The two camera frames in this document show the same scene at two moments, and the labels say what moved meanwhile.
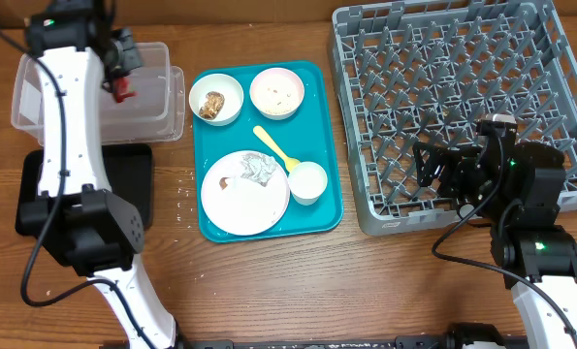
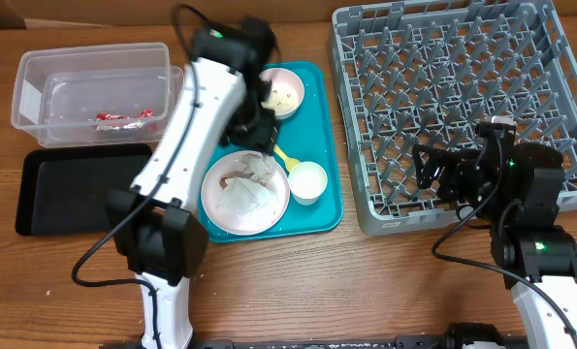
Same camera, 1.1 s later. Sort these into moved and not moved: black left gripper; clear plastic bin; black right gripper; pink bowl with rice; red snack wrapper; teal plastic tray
Moved: black left gripper; red snack wrapper
Not moved: pink bowl with rice; clear plastic bin; black right gripper; teal plastic tray
